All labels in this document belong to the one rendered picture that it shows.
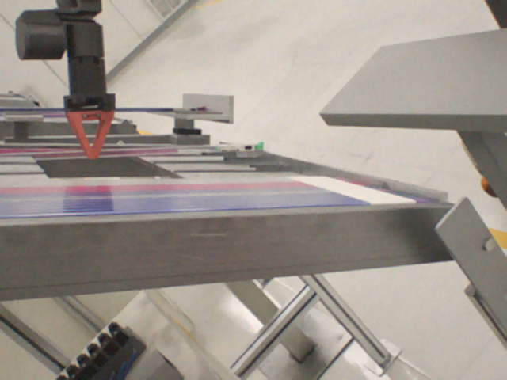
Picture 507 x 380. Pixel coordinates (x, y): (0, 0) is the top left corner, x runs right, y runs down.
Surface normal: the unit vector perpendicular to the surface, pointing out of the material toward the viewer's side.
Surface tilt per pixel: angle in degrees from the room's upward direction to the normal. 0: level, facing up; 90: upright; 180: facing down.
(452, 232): 90
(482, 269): 90
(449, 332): 0
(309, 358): 0
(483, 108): 0
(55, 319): 90
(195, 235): 90
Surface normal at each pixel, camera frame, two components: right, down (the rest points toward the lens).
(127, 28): 0.42, 0.15
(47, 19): 0.56, -0.04
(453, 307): -0.60, -0.69
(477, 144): -0.66, 0.71
